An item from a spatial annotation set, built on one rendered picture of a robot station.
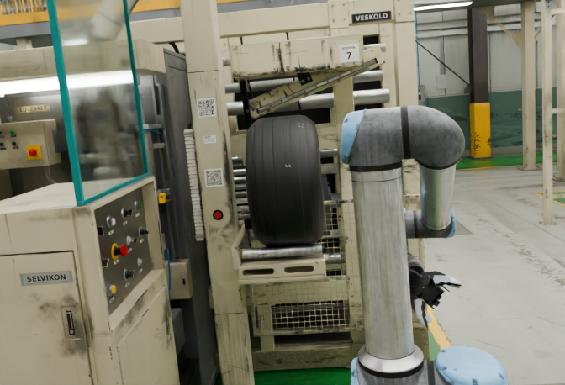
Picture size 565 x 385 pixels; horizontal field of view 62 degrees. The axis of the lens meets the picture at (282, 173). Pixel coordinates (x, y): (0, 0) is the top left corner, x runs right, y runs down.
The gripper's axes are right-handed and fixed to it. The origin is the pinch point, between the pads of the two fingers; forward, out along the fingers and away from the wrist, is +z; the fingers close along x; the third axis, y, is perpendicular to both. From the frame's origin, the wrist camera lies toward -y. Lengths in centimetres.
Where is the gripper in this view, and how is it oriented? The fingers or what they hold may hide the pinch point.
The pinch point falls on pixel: (442, 305)
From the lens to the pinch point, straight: 139.7
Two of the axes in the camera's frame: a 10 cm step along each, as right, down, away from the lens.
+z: 2.3, 2.8, -9.3
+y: 7.7, 5.3, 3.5
